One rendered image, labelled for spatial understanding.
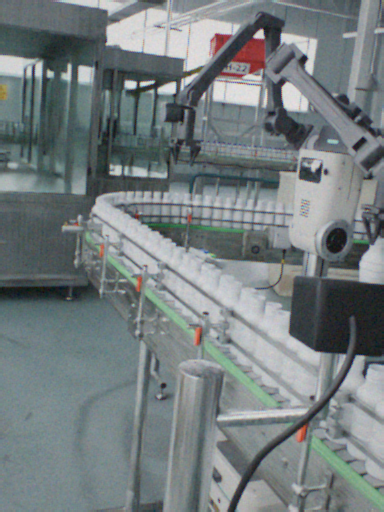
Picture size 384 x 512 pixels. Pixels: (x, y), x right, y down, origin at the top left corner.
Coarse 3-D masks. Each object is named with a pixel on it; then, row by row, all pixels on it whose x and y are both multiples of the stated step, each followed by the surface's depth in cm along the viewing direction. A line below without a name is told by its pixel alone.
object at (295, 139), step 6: (294, 126) 229; (300, 126) 231; (306, 126) 234; (312, 126) 231; (288, 132) 230; (294, 132) 230; (300, 132) 230; (306, 132) 231; (288, 138) 233; (294, 138) 231; (300, 138) 231; (306, 138) 232; (288, 144) 238; (294, 144) 233; (300, 144) 231; (294, 150) 234
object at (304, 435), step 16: (80, 256) 263; (144, 272) 179; (160, 272) 182; (144, 288) 181; (160, 288) 182; (144, 304) 183; (144, 320) 183; (224, 320) 142; (224, 336) 143; (336, 400) 102; (336, 416) 102; (304, 432) 100; (336, 432) 102; (304, 448) 101; (304, 464) 102; (304, 480) 103; (304, 496) 102
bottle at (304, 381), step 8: (304, 352) 116; (312, 352) 115; (304, 360) 115; (312, 360) 114; (296, 368) 117; (296, 376) 117; (304, 376) 115; (312, 376) 115; (296, 384) 117; (304, 384) 116; (312, 384) 115; (304, 392) 116; (312, 392) 116; (296, 400) 117
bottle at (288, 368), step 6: (288, 342) 122; (294, 342) 121; (300, 342) 120; (288, 348) 121; (294, 348) 120; (300, 348) 120; (288, 360) 122; (282, 366) 124; (288, 366) 122; (294, 366) 121; (282, 372) 123; (288, 372) 122; (294, 372) 121; (282, 378) 123; (288, 378) 122; (282, 390) 123; (282, 396) 124; (288, 396) 122
